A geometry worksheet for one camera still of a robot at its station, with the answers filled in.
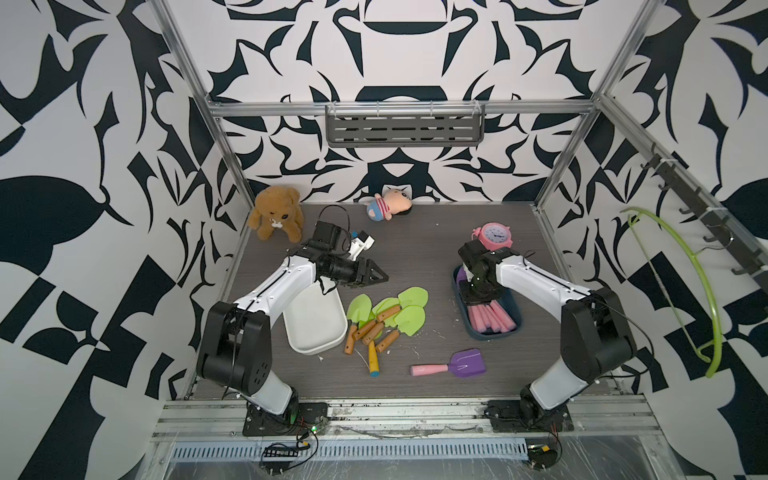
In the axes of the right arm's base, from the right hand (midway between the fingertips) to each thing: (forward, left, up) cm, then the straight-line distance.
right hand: (470, 295), depth 90 cm
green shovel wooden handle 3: (-5, +18, -5) cm, 20 cm away
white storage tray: (-6, +46, -3) cm, 47 cm away
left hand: (0, +26, +11) cm, 29 cm away
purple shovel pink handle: (-8, -6, -1) cm, 10 cm away
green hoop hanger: (-25, -37, +22) cm, 50 cm away
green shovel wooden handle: (-3, +34, -3) cm, 34 cm away
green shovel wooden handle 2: (+2, +19, -4) cm, 19 cm away
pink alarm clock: (+25, -13, -3) cm, 28 cm away
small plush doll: (+37, +21, +3) cm, 43 cm away
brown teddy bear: (+24, +59, +14) cm, 65 cm away
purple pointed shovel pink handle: (-9, -9, 0) cm, 13 cm away
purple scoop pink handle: (+6, +3, +1) cm, 7 cm away
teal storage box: (-7, -8, -1) cm, 11 cm away
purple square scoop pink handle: (-8, -1, +1) cm, 8 cm away
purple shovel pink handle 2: (-18, +4, -5) cm, 19 cm away
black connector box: (-39, -11, -7) cm, 41 cm away
